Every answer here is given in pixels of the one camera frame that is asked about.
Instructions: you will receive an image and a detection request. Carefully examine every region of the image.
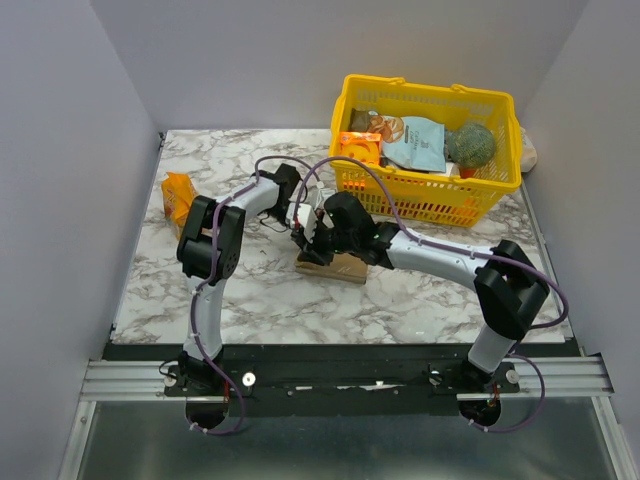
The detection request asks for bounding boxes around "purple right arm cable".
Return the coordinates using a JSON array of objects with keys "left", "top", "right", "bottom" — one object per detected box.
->
[{"left": 294, "top": 155, "right": 571, "bottom": 435}]

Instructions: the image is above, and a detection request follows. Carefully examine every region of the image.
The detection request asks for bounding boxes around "green round melon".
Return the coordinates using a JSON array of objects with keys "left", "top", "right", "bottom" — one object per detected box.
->
[{"left": 446, "top": 123, "right": 497, "bottom": 169}]

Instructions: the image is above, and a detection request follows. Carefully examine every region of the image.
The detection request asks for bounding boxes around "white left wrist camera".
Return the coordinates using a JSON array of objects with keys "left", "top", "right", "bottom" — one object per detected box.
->
[{"left": 300, "top": 181, "right": 336, "bottom": 210}]

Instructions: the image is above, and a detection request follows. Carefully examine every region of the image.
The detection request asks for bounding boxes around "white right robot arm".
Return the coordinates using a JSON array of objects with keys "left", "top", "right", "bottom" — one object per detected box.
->
[{"left": 286, "top": 192, "right": 550, "bottom": 392}]

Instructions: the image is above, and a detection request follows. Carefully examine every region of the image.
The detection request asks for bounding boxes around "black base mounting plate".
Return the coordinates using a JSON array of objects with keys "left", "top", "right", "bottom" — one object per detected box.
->
[{"left": 99, "top": 342, "right": 584, "bottom": 427}]

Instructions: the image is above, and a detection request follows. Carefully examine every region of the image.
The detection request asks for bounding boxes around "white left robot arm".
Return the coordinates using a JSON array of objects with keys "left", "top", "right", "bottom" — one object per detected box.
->
[{"left": 177, "top": 164, "right": 301, "bottom": 395}]

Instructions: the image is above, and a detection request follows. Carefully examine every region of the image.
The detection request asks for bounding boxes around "brown cardboard express box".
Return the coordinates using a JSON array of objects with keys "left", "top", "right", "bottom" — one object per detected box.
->
[{"left": 295, "top": 254, "right": 368, "bottom": 285}]

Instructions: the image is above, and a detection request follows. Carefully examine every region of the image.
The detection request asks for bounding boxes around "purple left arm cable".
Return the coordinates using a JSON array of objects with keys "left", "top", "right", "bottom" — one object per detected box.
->
[{"left": 187, "top": 155, "right": 321, "bottom": 437}]

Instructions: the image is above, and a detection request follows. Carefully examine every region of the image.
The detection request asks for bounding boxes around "yellow plastic shopping basket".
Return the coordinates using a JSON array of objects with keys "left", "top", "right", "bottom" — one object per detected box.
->
[{"left": 329, "top": 74, "right": 522, "bottom": 227}]

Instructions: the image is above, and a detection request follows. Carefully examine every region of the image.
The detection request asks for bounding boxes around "dark brown packet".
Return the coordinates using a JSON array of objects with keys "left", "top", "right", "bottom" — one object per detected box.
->
[{"left": 348, "top": 108, "right": 371, "bottom": 132}]

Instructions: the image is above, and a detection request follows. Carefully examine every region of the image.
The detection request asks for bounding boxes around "light blue snack pouch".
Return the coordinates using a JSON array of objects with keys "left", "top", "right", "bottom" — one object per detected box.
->
[{"left": 382, "top": 116, "right": 446, "bottom": 173}]

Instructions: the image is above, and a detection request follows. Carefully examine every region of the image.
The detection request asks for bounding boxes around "white bag behind basket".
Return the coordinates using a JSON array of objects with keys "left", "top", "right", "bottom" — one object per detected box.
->
[{"left": 520, "top": 127, "right": 538, "bottom": 173}]

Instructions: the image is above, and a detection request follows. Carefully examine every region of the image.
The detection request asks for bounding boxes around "orange snack box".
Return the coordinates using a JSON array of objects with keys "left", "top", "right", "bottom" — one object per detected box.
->
[{"left": 339, "top": 132, "right": 382, "bottom": 166}]

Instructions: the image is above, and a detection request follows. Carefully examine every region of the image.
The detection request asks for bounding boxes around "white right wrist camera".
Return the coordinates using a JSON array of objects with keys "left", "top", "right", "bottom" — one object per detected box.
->
[{"left": 285, "top": 202, "right": 318, "bottom": 241}]

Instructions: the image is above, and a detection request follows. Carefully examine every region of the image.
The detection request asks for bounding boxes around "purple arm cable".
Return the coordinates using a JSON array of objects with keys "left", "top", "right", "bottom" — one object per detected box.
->
[
  {"left": 294, "top": 155, "right": 571, "bottom": 435},
  {"left": 187, "top": 155, "right": 321, "bottom": 437}
]

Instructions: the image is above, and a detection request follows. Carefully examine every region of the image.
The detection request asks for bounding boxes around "orange snack bag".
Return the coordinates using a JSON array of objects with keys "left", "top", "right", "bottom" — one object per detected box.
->
[{"left": 161, "top": 172, "right": 197, "bottom": 239}]

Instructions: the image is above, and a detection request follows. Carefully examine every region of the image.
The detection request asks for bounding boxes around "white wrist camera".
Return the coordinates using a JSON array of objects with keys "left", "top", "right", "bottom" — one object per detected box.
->
[
  {"left": 300, "top": 181, "right": 336, "bottom": 210},
  {"left": 285, "top": 202, "right": 318, "bottom": 241}
]

